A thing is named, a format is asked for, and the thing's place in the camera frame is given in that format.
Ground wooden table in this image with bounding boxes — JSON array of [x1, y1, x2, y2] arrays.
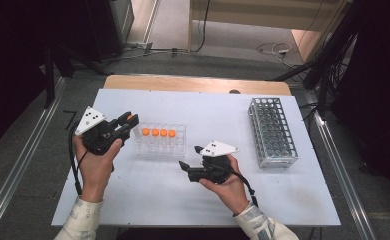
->
[[103, 74, 292, 97]]

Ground black stand with cables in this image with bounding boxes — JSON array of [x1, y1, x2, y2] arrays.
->
[[269, 0, 362, 116]]

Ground left hand-held gripper cable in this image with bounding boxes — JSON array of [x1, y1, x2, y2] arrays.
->
[[67, 121, 85, 197]]

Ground dark curtain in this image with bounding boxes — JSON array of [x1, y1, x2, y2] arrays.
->
[[329, 0, 390, 201], [0, 0, 88, 156]]

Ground right hand-held gripper cable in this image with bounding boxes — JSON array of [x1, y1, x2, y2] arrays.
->
[[231, 169, 260, 208]]

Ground aluminium floor rail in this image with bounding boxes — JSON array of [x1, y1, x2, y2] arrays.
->
[[0, 76, 67, 240], [303, 89, 378, 240]]

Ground hand-held gripper cable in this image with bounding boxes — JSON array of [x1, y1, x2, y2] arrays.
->
[[67, 121, 85, 197], [231, 169, 260, 208]]

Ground beige wooden furniture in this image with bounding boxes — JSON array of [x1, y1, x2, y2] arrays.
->
[[187, 0, 352, 63]]

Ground black tripod stand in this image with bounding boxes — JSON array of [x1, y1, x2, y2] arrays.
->
[[42, 44, 112, 110]]

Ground clear acrylic tube rack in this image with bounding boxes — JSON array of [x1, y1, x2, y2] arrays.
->
[[133, 121, 188, 159]]

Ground metal wire tube rack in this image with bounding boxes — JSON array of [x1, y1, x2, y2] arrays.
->
[[247, 96, 300, 169]]

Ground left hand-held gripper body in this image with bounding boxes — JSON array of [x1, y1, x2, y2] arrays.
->
[[74, 106, 131, 156]]

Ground person's right hand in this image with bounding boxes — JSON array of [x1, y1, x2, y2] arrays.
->
[[199, 155, 251, 216]]

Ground white floor cable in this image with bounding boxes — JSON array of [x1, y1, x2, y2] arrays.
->
[[255, 41, 300, 68]]

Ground grey floor cables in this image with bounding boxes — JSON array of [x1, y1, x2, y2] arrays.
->
[[97, 40, 191, 64]]

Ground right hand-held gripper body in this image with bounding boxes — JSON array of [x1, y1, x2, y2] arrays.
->
[[187, 140, 240, 185]]

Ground black hanging cable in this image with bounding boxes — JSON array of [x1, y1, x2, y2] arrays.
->
[[189, 0, 212, 54]]

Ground dark cabinet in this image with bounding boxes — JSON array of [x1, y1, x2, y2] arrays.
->
[[84, 0, 135, 64]]

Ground person's left hand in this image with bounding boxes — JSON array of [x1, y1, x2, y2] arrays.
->
[[72, 134, 124, 202]]

